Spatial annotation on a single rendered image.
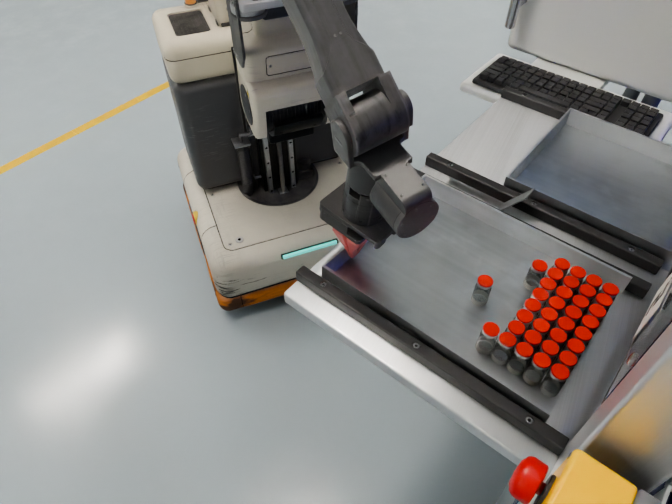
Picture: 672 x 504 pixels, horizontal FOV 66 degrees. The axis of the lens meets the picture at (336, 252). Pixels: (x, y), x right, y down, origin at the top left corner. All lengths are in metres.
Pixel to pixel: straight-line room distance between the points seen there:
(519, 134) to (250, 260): 0.89
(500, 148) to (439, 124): 1.62
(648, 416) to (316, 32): 0.45
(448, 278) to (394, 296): 0.09
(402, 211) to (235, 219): 1.19
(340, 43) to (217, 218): 1.23
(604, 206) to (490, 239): 0.22
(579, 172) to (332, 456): 1.00
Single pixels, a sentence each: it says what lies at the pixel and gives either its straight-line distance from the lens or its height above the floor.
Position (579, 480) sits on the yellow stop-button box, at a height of 1.03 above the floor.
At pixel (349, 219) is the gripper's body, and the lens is 0.68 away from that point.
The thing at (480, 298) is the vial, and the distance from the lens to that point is 0.74.
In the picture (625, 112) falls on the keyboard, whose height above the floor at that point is 0.83.
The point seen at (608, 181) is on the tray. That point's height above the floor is 0.88.
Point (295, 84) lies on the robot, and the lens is 1.33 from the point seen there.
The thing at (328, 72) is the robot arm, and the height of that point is 1.20.
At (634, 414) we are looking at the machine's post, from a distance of 0.49.
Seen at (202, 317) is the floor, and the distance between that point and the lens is 1.84.
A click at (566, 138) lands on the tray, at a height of 0.88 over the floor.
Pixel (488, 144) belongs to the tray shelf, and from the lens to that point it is 1.03.
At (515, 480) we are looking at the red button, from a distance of 0.52.
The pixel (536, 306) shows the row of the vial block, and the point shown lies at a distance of 0.72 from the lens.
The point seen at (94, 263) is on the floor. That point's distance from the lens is 2.13.
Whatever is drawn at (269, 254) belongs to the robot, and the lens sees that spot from 1.62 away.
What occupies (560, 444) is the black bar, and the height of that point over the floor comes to 0.90.
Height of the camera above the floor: 1.47
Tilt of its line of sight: 48 degrees down
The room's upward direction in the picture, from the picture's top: straight up
